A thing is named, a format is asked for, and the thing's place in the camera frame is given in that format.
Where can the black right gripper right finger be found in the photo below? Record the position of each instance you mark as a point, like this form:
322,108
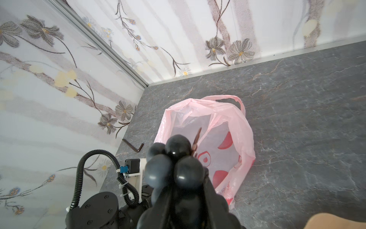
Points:
216,210

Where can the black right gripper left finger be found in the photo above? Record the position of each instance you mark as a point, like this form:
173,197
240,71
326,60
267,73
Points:
158,216

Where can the dark fake grape bunch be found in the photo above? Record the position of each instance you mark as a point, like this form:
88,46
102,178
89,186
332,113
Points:
173,165

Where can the pink plastic bag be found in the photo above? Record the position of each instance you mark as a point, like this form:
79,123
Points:
226,142

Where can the pink scalloped plate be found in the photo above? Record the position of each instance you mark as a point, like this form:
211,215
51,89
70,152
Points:
330,221

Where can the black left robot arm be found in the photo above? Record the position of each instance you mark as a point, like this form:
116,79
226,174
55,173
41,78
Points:
106,210

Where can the dark hex key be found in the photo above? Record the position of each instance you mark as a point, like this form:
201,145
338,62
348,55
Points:
135,149

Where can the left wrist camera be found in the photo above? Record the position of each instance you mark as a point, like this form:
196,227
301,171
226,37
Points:
133,171

